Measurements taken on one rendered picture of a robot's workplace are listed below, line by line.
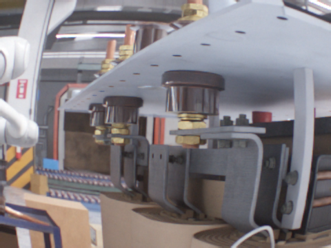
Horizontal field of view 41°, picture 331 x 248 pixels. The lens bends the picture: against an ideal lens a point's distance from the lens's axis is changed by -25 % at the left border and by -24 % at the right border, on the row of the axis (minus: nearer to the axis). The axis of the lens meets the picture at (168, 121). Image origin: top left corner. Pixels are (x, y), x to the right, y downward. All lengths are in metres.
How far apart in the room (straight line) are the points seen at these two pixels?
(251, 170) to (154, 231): 0.41
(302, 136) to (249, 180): 0.11
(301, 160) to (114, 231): 0.92
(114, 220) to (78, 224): 0.86
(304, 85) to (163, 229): 0.50
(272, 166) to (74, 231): 1.71
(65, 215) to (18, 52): 1.21
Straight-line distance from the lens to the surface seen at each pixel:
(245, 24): 0.54
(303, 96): 0.76
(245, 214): 0.78
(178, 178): 1.22
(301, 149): 0.76
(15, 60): 1.34
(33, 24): 11.76
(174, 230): 1.09
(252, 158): 0.77
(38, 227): 1.77
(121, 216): 1.53
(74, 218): 2.39
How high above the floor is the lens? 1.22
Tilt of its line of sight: 3 degrees up
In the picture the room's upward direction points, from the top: 3 degrees clockwise
